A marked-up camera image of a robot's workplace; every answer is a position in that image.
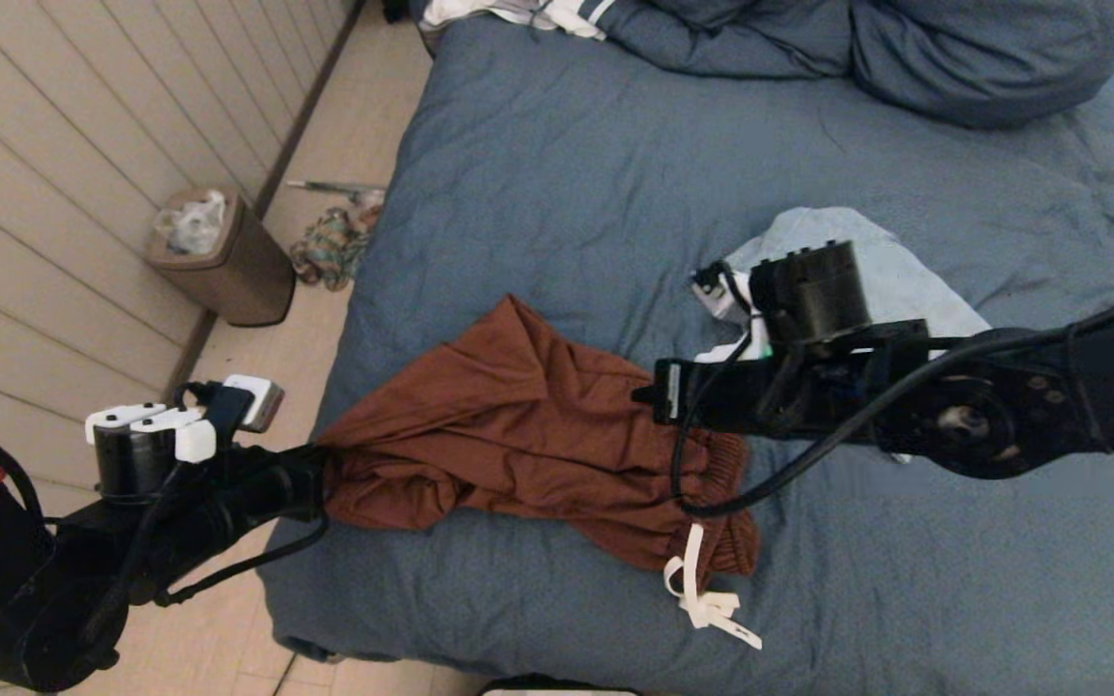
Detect brown shorts with white print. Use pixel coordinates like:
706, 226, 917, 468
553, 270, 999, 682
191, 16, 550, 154
310, 295, 764, 651

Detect light blue denim shorts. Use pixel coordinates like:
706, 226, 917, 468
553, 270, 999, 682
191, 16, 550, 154
692, 206, 993, 463

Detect brown metal trash bin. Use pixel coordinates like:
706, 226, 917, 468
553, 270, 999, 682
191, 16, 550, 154
143, 186, 296, 327

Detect blue bed cover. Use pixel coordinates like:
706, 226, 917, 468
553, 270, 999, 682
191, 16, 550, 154
257, 14, 1114, 696

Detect multicoloured cloth bundle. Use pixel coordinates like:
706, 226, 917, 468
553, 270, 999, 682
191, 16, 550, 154
289, 206, 382, 293

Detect clear plastic bin liner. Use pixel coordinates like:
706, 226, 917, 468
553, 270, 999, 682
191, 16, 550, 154
153, 189, 229, 256

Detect crumpled blue duvet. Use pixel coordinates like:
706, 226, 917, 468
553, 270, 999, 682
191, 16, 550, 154
605, 0, 1114, 130

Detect thin grey rod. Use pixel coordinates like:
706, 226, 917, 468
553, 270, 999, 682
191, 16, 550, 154
286, 180, 386, 197

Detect white striped garment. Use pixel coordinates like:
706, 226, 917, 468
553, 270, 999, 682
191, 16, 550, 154
420, 0, 621, 42

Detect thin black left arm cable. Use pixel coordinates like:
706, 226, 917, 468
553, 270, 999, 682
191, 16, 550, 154
156, 512, 331, 608

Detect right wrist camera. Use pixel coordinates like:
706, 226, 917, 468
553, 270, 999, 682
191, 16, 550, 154
692, 259, 776, 363

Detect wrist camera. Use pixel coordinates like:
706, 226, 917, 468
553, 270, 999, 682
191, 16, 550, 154
692, 259, 776, 363
221, 374, 285, 434

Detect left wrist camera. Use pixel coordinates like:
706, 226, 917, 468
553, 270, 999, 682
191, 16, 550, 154
221, 374, 285, 434

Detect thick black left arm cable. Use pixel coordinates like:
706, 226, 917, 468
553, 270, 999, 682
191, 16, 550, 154
0, 411, 195, 649

